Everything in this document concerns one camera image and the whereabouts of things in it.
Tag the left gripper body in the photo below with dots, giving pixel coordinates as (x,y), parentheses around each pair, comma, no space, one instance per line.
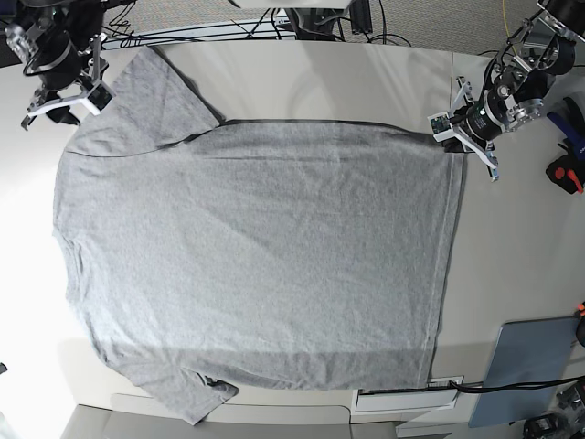
(468,127)

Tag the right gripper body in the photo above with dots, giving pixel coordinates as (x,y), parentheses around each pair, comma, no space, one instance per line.
(73,77)

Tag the grey T-shirt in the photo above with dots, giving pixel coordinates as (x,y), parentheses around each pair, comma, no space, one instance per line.
(204,255)

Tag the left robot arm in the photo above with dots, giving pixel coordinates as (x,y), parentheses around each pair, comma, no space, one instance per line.
(515,83)

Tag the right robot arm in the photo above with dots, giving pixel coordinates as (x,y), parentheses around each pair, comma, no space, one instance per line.
(60,42)

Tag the black red clamp tool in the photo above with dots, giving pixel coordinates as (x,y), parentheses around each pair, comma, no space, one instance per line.
(567,172)

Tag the orange black tool at edge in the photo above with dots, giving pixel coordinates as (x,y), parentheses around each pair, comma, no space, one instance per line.
(580,329)

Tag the blue-grey flat board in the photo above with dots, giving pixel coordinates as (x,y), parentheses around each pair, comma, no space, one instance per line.
(525,351)

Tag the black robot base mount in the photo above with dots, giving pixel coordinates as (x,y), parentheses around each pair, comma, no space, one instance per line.
(309,24)

